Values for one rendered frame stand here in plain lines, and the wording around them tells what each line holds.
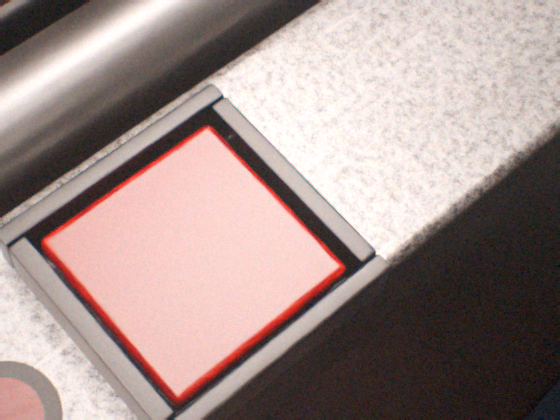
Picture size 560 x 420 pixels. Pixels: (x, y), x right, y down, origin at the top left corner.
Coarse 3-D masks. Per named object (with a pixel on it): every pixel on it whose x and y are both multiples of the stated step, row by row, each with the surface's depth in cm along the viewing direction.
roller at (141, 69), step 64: (128, 0) 34; (192, 0) 35; (256, 0) 36; (320, 0) 38; (0, 64) 33; (64, 64) 33; (128, 64) 34; (192, 64) 35; (0, 128) 32; (64, 128) 33; (128, 128) 35; (0, 192) 33
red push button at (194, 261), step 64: (128, 192) 30; (192, 192) 31; (256, 192) 31; (64, 256) 29; (128, 256) 30; (192, 256) 30; (256, 256) 30; (320, 256) 30; (128, 320) 29; (192, 320) 29; (256, 320) 29; (192, 384) 28
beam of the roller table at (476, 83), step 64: (384, 0) 36; (448, 0) 36; (512, 0) 36; (256, 64) 34; (320, 64) 35; (384, 64) 35; (448, 64) 35; (512, 64) 35; (320, 128) 33; (384, 128) 34; (448, 128) 34; (512, 128) 34; (320, 192) 32; (384, 192) 33; (448, 192) 33; (512, 192) 36; (0, 256) 31; (384, 256) 32; (448, 256) 36; (0, 320) 30; (64, 384) 29
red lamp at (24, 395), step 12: (0, 384) 29; (12, 384) 29; (24, 384) 29; (0, 396) 29; (12, 396) 29; (24, 396) 29; (36, 396) 29; (0, 408) 29; (12, 408) 29; (24, 408) 29; (36, 408) 29
